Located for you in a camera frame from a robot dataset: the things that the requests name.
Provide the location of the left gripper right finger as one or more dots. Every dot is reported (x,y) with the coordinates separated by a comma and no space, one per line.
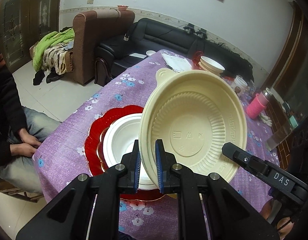
(208,207)

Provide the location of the white work gloves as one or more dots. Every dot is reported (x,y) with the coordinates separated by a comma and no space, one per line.
(265,119)

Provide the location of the white paper sheet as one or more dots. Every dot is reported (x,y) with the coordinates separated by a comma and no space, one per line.
(177,64)

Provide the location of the wooden glass cabinet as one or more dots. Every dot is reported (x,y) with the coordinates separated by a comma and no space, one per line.
(22,24)

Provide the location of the red transparent flower plate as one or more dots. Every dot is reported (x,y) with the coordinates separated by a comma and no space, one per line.
(93,139)

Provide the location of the pink sleeved water bottle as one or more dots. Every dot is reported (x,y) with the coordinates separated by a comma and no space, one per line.
(259,103)

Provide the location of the beige plastic bowl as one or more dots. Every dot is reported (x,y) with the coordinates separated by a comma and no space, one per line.
(194,113)

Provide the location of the black leather sofa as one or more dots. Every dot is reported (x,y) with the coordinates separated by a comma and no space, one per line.
(147,34)

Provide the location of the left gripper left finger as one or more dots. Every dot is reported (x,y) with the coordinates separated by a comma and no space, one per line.
(88,207)

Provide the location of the red plate under stack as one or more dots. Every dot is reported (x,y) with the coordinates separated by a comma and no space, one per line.
(196,57)

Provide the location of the white plastic cup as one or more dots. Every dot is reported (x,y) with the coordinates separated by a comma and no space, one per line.
(239,85)

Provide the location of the brown armchair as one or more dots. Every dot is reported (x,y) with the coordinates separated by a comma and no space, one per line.
(90,28)

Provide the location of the seated person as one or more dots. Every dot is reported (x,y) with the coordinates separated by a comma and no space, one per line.
(22,130)

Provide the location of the person right hand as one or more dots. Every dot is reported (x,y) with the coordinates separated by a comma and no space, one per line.
(284,226)

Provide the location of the red gold-rimmed flower plate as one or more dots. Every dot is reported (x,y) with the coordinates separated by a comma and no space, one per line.
(99,151)

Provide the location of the white foam bowl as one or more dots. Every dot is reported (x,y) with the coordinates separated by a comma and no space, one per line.
(120,138)

